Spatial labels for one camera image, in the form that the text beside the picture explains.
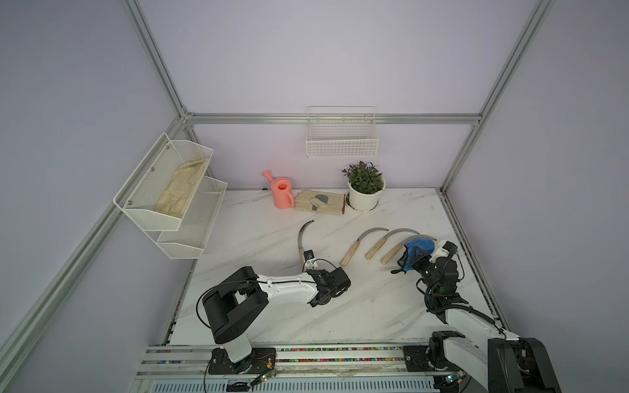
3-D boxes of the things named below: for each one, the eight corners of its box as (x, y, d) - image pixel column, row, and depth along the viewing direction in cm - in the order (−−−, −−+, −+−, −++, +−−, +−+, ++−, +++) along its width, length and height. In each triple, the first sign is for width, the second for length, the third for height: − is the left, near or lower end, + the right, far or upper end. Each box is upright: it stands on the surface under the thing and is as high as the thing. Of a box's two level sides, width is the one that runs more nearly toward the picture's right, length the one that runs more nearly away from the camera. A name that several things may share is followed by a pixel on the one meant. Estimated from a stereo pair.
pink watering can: (279, 215, 113) (275, 198, 104) (267, 188, 124) (263, 171, 115) (298, 208, 115) (296, 191, 107) (285, 183, 127) (283, 165, 118)
